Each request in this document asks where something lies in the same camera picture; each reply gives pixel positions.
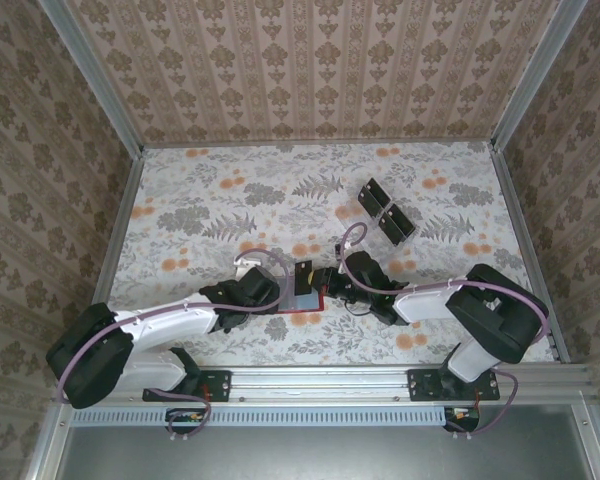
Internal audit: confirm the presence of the black credit card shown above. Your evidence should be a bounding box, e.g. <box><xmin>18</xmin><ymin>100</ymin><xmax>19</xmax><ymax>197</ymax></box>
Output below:
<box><xmin>385</xmin><ymin>201</ymin><xmax>418</xmax><ymax>231</ymax></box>
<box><xmin>359</xmin><ymin>177</ymin><xmax>389</xmax><ymax>205</ymax></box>
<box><xmin>358</xmin><ymin>188</ymin><xmax>385</xmax><ymax>221</ymax></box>
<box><xmin>379</xmin><ymin>212</ymin><xmax>412</xmax><ymax>247</ymax></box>
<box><xmin>294</xmin><ymin>259</ymin><xmax>315</xmax><ymax>297</ymax></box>

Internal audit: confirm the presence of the red leather card holder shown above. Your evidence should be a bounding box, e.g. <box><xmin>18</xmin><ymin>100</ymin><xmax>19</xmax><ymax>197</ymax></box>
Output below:
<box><xmin>277</xmin><ymin>272</ymin><xmax>327</xmax><ymax>315</ymax></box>

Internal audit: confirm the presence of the clear acrylic card stand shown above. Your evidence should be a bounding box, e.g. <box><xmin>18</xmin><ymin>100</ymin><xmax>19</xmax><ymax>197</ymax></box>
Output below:
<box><xmin>335</xmin><ymin>175</ymin><xmax>419</xmax><ymax>274</ymax></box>

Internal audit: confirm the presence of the black controller board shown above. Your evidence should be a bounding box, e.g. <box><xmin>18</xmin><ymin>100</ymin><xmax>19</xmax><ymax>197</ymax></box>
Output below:
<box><xmin>442</xmin><ymin>405</ymin><xmax>482</xmax><ymax>434</ymax></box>
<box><xmin>164</xmin><ymin>407</ymin><xmax>214</xmax><ymax>436</ymax></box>

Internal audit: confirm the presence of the grey metal sheet panel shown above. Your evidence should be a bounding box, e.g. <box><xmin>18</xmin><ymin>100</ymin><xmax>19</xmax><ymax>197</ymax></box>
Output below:
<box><xmin>59</xmin><ymin>424</ymin><xmax>589</xmax><ymax>480</ymax></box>

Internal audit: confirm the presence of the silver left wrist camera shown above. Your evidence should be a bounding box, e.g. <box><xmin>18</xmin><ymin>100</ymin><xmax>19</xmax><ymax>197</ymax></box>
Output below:
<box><xmin>233</xmin><ymin>257</ymin><xmax>262</xmax><ymax>281</ymax></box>

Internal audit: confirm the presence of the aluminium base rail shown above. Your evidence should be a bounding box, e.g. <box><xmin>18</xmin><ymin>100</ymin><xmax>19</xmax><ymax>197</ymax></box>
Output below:
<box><xmin>52</xmin><ymin>364</ymin><xmax>594</xmax><ymax>401</ymax></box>

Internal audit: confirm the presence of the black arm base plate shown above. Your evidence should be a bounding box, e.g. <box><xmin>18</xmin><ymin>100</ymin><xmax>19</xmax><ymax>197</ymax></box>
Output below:
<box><xmin>143</xmin><ymin>368</ymin><xmax>231</xmax><ymax>403</ymax></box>
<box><xmin>407</xmin><ymin>368</ymin><xmax>501</xmax><ymax>403</ymax></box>

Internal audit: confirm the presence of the slotted light blue cable duct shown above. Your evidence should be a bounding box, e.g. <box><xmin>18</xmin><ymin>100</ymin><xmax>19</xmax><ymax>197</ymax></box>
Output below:
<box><xmin>72</xmin><ymin>405</ymin><xmax>449</xmax><ymax>427</ymax></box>

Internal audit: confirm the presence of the aluminium table side rail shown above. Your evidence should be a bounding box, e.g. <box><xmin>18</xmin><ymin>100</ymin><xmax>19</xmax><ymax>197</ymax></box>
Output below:
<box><xmin>90</xmin><ymin>147</ymin><xmax>147</xmax><ymax>307</ymax></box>
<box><xmin>488</xmin><ymin>144</ymin><xmax>572</xmax><ymax>365</ymax></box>

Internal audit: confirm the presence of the aluminium corner post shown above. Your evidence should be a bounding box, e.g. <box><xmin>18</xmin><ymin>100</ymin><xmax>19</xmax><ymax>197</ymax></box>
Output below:
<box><xmin>488</xmin><ymin>0</ymin><xmax>586</xmax><ymax>154</ymax></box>
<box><xmin>37</xmin><ymin>0</ymin><xmax>147</xmax><ymax>160</ymax></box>

